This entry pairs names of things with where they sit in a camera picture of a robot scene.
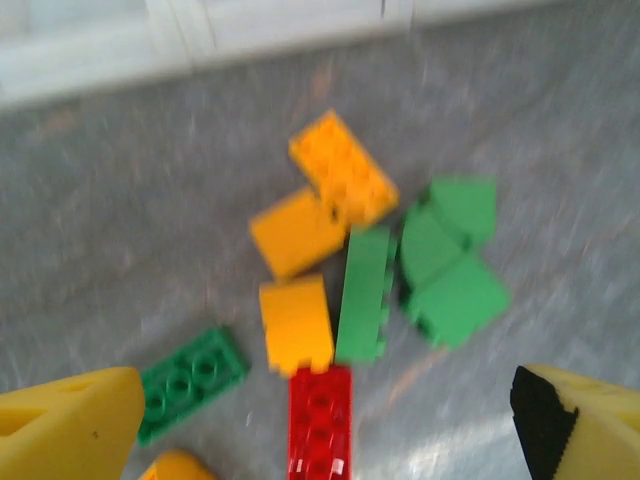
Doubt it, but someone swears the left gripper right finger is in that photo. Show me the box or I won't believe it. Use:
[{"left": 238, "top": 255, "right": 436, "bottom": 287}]
[{"left": 509, "top": 364, "right": 640, "bottom": 480}]

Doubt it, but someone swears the green tall square lego brick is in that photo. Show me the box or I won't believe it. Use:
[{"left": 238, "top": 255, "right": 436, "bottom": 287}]
[{"left": 398, "top": 204, "right": 514, "bottom": 351}]

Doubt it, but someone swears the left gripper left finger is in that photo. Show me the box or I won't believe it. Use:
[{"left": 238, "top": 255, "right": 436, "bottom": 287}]
[{"left": 0, "top": 366, "right": 146, "bottom": 480}]

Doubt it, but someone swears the red lego brick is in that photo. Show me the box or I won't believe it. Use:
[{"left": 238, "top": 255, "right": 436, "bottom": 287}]
[{"left": 287, "top": 364, "right": 354, "bottom": 480}]

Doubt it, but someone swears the orange curved lego brick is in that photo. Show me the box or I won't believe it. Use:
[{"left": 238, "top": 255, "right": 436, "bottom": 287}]
[{"left": 137, "top": 448, "right": 219, "bottom": 480}]

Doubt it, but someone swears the green flat lego plate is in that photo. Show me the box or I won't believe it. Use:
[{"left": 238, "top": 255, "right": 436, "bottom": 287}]
[{"left": 135, "top": 325, "right": 251, "bottom": 448}]

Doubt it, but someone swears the green small lego brick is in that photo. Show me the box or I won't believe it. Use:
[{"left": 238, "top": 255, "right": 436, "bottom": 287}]
[{"left": 424, "top": 174, "right": 499, "bottom": 247}]

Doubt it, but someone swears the green long lego brick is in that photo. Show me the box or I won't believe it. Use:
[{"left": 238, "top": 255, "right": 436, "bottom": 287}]
[{"left": 333, "top": 224, "right": 399, "bottom": 365}]

